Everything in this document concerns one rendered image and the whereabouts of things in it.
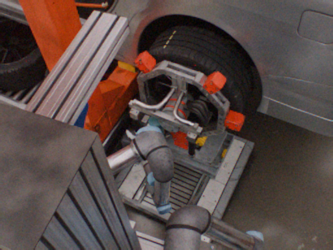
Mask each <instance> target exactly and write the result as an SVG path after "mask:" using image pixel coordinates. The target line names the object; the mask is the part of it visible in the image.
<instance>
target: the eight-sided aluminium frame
mask: <svg viewBox="0 0 333 250"><path fill-rule="evenodd" d="M161 74H165V75H168V76H170V77H175V78H176V79H179V80H184V81H186V82H187V83H190V84H192V85H194V86H197V88H198V89H200V91H202V93H203V94H204V95H205V96H206V97H207V98H208V99H209V100H210V101H211V103H212V104H213V105H214V106H215V107H216V108H217V109H218V110H219V115H218V121H217V123H213V124H208V125H207V126H206V127H203V126H202V128H203V133H202V134H201V135H200V136H199V137H198V138H201V137H209V136H212V135H218V134H219V135H220V134H222V133H224V130H225V128H226V127H225V126H224V121H225V118H226V115H227V114H228V113H229V107H230V103H229V101H228V99H226V98H225V97H224V96H223V94H221V92H220V91H217V92H216V93H214V94H210V93H209V92H208V91H207V90H206V89H204V88H203V87H202V86H203V84H204V83H205V82H206V79H207V78H208V77H207V76H205V75H204V74H203V73H201V72H197V71H195V70H191V69H189V68H187V67H183V66H181V65H178V64H174V63H173V62H170V61H162V62H159V63H157V64H156V65H155V66H154V68H153V69H152V71H151V72H147V73H146V74H144V73H143V72H141V73H140V74H139V76H138V77H137V81H138V85H139V94H140V100H141V102H144V103H145V104H149V105H156V104H159V102H158V101H157V100H156V99H154V97H153V96H152V95H151V92H150V85H149V79H151V78H153V77H156V76H158V75H161ZM179 131H181V132H183V133H188V132H189V131H187V130H185V129H183V128H180V129H179Z"/></svg>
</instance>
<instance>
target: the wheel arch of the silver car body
mask: <svg viewBox="0 0 333 250"><path fill-rule="evenodd" d="M192 17H194V20H193V22H192V25H193V26H195V27H200V28H202V24H203V23H205V22H206V21H207V20H205V19H203V18H199V17H196V16H193V15H187V14H166V15H162V16H159V17H157V18H154V19H153V20H150V21H149V22H148V23H147V24H146V25H145V26H144V28H142V30H141V32H140V33H139V37H138V39H137V44H136V55H137V57H138V56H139V54H141V53H143V52H144V51H148V50H149V48H150V47H151V46H152V44H153V43H154V41H155V40H156V39H157V37H158V36H159V35H160V34H161V33H162V32H163V31H165V30H167V29H168V28H171V27H175V26H178V25H189V24H190V22H191V20H192ZM207 22H209V23H211V22H210V21H207ZM211 24H212V30H211V31H213V32H214V33H216V34H218V35H220V36H223V38H225V39H227V40H230V41H234V42H235V43H236V44H237V45H238V47H239V48H240V52H241V53H242V54H243V55H244V56H245V59H246V60H247V62H248V63H249V65H252V66H255V67H256V68H257V69H258V67H257V65H256V63H255V62H254V60H253V59H252V57H251V56H250V54H249V52H247V50H246V49H245V47H243V46H242V44H240V43H239V42H238V41H237V39H235V38H234V36H232V35H231V34H230V33H228V32H227V31H225V30H224V29H223V28H220V27H219V26H218V25H215V24H214V23H211ZM258 73H259V75H260V71H259V70H258ZM260 80H261V86H262V97H261V101H260V104H259V106H258V108H257V110H256V111H257V112H258V111H259V110H260V108H261V105H262V103H263V81H262V78H261V76H260Z"/></svg>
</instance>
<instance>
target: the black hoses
mask: <svg viewBox="0 0 333 250"><path fill-rule="evenodd" d="M187 94H191V95H192V94H193V91H189V90H187ZM183 109H184V110H187V111H188V110H189V112H191V113H194V114H196V115H197V116H198V117H199V118H200V120H201V121H202V123H201V126H203V127H206V126H207V125H208V122H209V121H210V120H211V117H212V115H213V113H211V112H210V111H209V110H208V106H207V104H206V103H205V102H204V101H203V100H193V101H191V100H187V102H186V103H185V105H184V107H183Z"/></svg>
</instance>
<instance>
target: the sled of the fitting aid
mask: <svg viewBox="0 0 333 250"><path fill-rule="evenodd" d="M233 141H234V134H232V133H228V132H227V135H226V138H225V140H224V142H223V144H222V145H221V148H220V150H219V152H218V154H217V155H216V158H215V160H214V161H213V164H212V166H208V165H204V164H203V163H200V162H197V161H196V160H192V159H191V158H187V157H186V156H184V155H181V154H178V153H177V152H173V151H172V150H171V152H172V155H173V160H174V162H176V163H179V164H181V165H183V166H186V167H188V168H190V169H192V170H195V171H198V172H199V173H202V174H204V175H206V176H210V177H211V178H213V179H215V178H216V175H217V173H218V172H219V169H220V168H221V165H222V163H223V162H224V159H225V157H226V155H227V153H228V151H229V149H230V147H231V145H232V143H233Z"/></svg>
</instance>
